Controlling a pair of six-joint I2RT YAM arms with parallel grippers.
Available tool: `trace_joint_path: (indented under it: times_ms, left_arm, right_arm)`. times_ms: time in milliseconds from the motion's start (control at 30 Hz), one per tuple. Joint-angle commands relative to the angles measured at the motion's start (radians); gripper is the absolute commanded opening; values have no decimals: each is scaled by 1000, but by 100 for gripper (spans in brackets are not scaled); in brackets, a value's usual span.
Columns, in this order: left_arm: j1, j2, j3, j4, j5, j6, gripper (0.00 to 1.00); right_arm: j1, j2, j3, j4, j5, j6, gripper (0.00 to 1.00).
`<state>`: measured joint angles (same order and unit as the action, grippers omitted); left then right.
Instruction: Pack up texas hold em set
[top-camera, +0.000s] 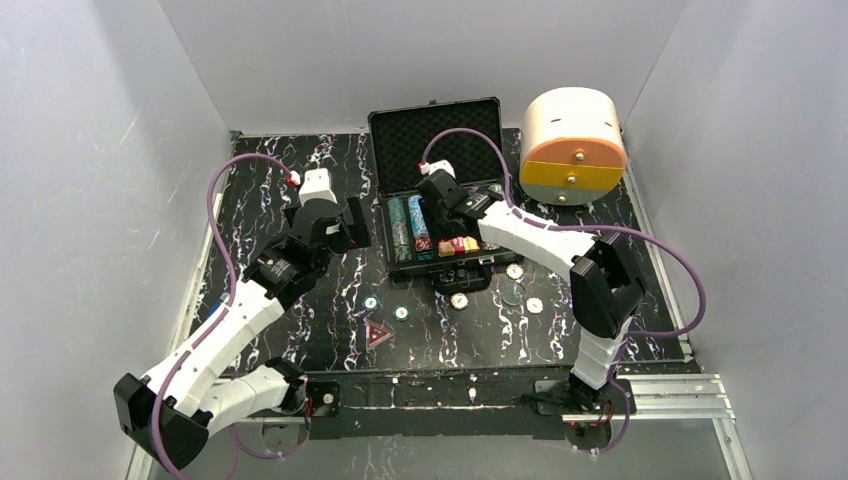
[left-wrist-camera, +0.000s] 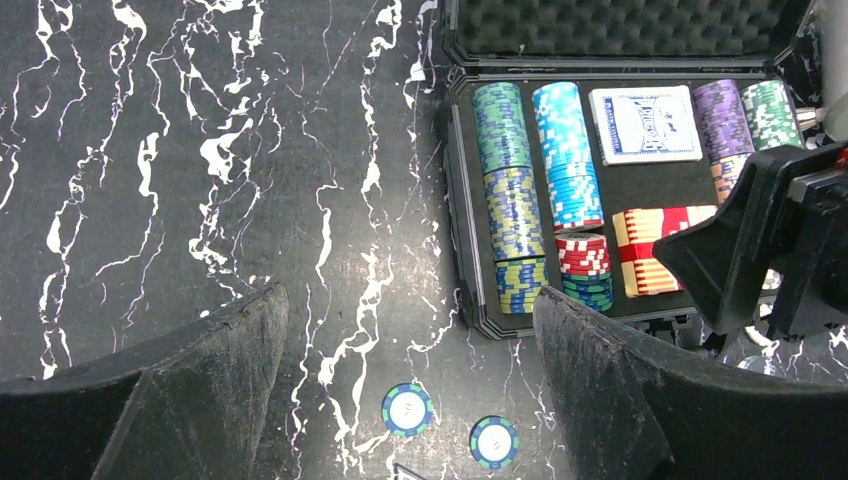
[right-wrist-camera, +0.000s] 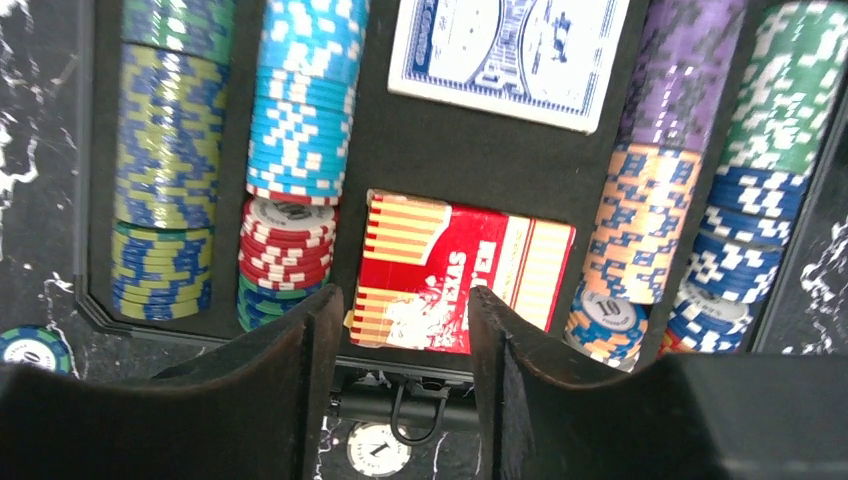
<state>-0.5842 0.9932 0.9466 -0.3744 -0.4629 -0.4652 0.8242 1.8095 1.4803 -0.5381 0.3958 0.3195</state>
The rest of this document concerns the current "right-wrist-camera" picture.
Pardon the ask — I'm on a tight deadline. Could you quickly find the black poker chip case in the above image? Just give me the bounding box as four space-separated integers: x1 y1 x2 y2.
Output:
72 0 848 445

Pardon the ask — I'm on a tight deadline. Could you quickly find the green blue white chip stack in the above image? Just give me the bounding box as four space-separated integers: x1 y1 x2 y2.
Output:
659 1 847 355

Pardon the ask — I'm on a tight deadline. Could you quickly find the cyan red chip stack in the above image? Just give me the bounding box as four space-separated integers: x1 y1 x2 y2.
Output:
235 1 370 331

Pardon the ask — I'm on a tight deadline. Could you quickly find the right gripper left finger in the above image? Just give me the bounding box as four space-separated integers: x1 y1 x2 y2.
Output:
1 285 344 479

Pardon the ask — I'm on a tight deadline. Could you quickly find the red playing card deck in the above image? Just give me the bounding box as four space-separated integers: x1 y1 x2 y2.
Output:
345 189 577 354

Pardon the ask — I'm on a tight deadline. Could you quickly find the green poker chip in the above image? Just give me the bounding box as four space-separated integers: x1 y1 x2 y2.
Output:
1 325 73 374

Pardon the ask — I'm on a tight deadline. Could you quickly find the blue playing card deck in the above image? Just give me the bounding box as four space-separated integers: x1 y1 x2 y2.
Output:
387 0 630 134

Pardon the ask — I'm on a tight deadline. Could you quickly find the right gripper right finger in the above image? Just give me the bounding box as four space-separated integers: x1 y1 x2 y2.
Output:
468 287 847 479

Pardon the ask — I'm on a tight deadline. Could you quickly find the purple orange chip stack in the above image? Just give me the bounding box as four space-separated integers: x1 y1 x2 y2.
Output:
563 1 746 372

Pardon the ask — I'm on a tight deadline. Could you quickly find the white poker chip center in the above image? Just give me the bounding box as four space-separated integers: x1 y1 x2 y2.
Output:
347 423 412 478

